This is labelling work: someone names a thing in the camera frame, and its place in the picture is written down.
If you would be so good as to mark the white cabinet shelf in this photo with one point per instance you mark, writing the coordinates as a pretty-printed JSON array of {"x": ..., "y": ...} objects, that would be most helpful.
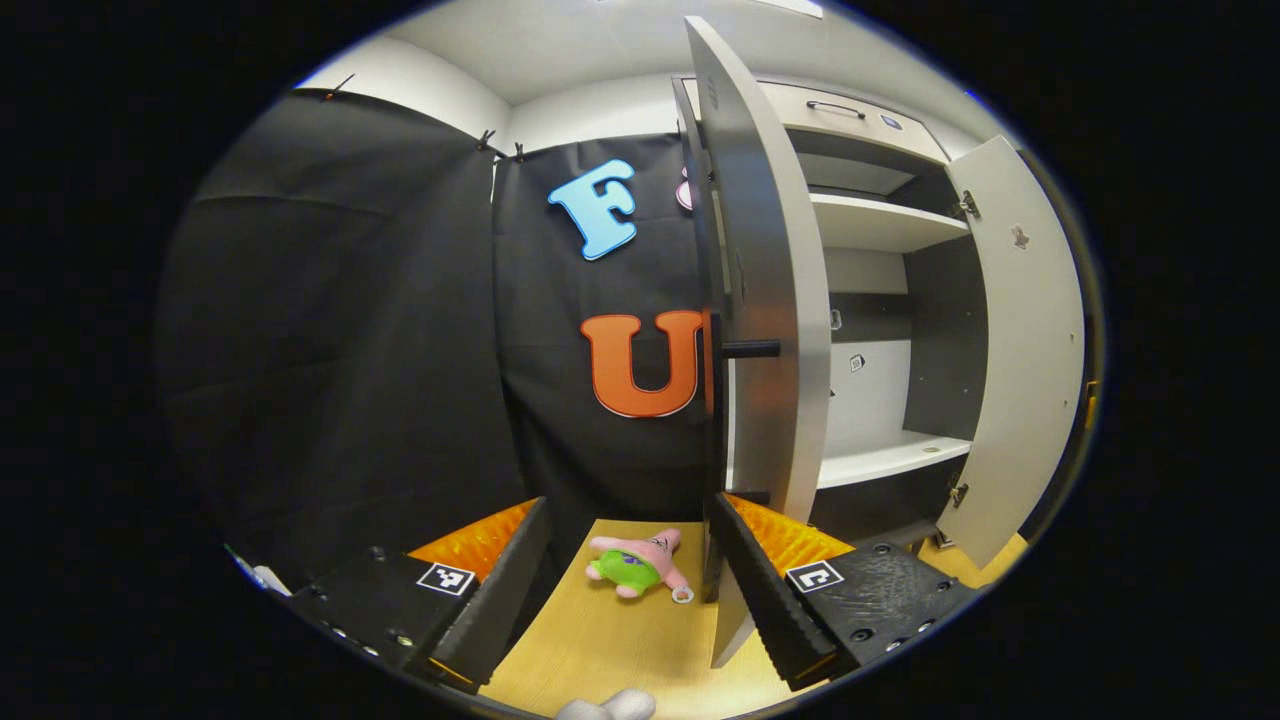
[
  {"x": 880, "y": 458},
  {"x": 870, "y": 222}
]

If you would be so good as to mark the grey cabinet door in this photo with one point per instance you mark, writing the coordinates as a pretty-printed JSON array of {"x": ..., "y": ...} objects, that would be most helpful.
[
  {"x": 1030, "y": 350},
  {"x": 770, "y": 250}
]

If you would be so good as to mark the grey cabinet drawer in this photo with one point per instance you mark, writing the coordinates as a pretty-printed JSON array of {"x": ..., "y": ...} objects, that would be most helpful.
[{"x": 860, "y": 125}]

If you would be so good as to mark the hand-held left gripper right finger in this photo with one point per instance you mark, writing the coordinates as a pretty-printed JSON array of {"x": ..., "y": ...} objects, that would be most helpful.
[{"x": 770, "y": 600}]

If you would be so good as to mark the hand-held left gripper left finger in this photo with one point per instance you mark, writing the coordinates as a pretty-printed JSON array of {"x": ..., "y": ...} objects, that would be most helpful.
[{"x": 505, "y": 600}]

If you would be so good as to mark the black backdrop cloth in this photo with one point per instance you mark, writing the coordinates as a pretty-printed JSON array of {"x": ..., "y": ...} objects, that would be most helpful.
[{"x": 380, "y": 330}]

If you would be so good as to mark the grey double-door shoe cabinet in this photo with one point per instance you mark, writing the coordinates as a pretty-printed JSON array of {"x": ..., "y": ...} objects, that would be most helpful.
[{"x": 880, "y": 380}]

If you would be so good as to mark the pink starfish plush toy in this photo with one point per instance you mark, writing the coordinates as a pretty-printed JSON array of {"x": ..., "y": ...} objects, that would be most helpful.
[{"x": 640, "y": 565}]

